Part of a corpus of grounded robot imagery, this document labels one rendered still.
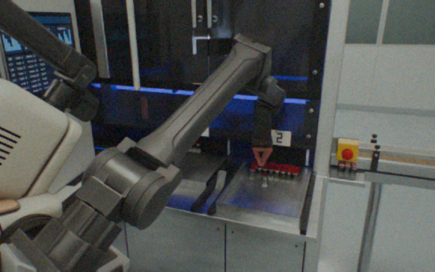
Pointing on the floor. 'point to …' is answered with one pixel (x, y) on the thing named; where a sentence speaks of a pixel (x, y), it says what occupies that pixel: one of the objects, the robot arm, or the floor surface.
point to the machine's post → (328, 113)
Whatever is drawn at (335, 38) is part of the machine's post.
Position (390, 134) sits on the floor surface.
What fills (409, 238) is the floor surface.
